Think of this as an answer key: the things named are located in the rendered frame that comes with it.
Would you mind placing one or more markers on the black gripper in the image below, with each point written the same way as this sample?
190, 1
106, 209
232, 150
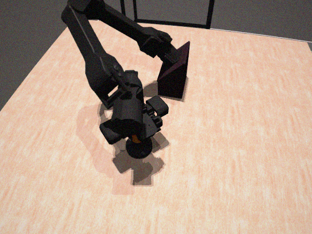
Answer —
154, 104

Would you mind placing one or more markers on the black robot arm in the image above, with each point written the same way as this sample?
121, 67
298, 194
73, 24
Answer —
103, 71

